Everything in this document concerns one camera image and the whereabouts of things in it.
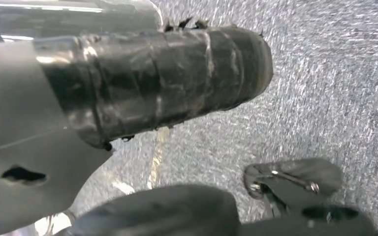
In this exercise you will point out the silver robot body panel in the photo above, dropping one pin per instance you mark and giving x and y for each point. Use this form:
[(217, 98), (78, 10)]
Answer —
[(71, 16)]

